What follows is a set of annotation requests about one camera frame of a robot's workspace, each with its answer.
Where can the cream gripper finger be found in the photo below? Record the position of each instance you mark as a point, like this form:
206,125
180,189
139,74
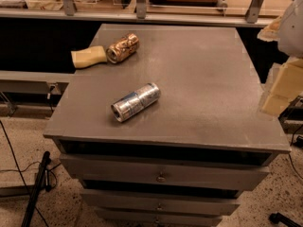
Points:
289,80
275,105

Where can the black stand foot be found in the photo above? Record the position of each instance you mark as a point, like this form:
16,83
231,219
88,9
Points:
276,218

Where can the black tripod leg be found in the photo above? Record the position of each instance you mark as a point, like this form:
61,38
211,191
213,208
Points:
34,194

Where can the grey metal shelf rail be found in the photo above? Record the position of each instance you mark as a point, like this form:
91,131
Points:
179,12

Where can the cream foam block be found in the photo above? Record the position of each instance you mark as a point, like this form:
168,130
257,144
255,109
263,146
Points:
88,57

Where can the grey drawer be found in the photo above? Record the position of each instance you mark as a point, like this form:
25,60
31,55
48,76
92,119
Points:
159,218
165,172
159,202

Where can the bottom grey drawer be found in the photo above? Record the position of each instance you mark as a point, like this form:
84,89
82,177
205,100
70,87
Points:
159,218

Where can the top grey drawer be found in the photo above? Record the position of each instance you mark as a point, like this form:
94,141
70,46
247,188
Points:
165,172

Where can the grey drawer cabinet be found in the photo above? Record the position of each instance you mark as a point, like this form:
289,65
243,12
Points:
207,112

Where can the crumpled gold soda can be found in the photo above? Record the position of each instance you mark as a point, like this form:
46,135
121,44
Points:
123,48

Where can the silver blue redbull can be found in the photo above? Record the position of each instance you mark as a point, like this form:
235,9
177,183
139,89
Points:
135,102

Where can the grey low bench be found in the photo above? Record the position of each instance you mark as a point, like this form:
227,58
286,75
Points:
34,82

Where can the middle grey drawer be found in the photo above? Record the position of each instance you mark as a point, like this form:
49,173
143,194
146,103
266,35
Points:
159,202

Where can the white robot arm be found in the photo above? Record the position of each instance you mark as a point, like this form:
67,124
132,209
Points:
287,31

